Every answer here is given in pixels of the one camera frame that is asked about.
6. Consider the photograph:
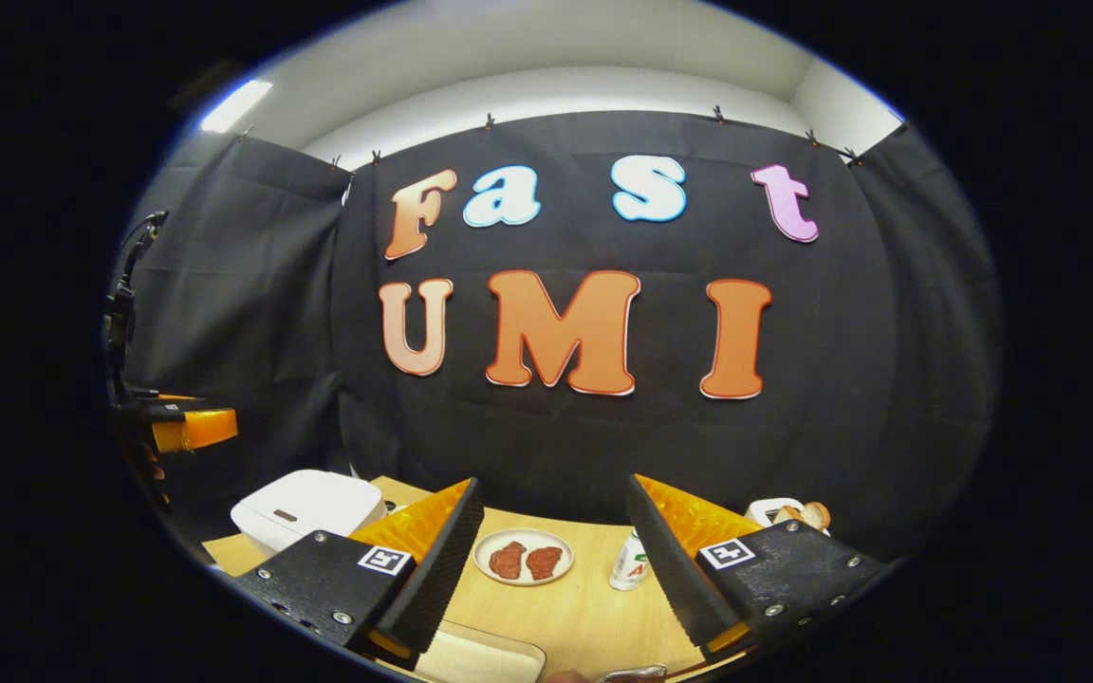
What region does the white round plate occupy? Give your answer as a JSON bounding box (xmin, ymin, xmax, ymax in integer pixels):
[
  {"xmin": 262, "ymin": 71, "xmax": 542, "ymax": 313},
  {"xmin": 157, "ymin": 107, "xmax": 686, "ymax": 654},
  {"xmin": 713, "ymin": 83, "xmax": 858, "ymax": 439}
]
[{"xmin": 473, "ymin": 528, "xmax": 575, "ymax": 586}]

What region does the white rice cooker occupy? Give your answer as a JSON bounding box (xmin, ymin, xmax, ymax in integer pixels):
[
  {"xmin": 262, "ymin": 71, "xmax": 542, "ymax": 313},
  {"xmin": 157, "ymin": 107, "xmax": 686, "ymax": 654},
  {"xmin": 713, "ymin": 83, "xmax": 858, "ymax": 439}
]
[{"xmin": 231, "ymin": 470, "xmax": 388, "ymax": 559}]

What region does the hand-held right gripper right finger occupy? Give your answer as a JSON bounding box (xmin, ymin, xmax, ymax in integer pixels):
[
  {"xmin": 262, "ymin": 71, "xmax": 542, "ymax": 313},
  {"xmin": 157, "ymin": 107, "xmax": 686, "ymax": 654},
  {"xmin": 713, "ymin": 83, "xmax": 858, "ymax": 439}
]
[{"xmin": 625, "ymin": 474, "xmax": 889, "ymax": 665}]

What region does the white drink bottle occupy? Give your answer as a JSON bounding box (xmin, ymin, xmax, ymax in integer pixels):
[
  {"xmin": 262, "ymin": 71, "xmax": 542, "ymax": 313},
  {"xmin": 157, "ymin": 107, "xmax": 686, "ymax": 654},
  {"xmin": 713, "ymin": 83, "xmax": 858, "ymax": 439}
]
[{"xmin": 609, "ymin": 528, "xmax": 652, "ymax": 591}]

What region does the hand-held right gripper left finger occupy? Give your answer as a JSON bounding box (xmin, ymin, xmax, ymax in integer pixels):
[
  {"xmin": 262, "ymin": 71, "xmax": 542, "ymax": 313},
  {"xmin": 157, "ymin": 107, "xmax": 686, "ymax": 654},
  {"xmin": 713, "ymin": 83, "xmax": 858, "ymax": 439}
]
[{"xmin": 235, "ymin": 477, "xmax": 486, "ymax": 670}]

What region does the clear rice tray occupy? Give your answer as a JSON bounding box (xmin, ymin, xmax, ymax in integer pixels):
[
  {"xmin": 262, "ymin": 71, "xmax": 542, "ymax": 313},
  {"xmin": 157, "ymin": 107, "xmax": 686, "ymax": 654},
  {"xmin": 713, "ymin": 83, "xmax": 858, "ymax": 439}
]
[{"xmin": 414, "ymin": 619, "xmax": 547, "ymax": 683}]

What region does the white toaster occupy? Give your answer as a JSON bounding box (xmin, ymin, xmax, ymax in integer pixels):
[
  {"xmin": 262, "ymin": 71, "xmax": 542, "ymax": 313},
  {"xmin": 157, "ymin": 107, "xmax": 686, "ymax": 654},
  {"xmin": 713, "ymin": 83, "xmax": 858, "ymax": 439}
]
[{"xmin": 744, "ymin": 498, "xmax": 808, "ymax": 527}]

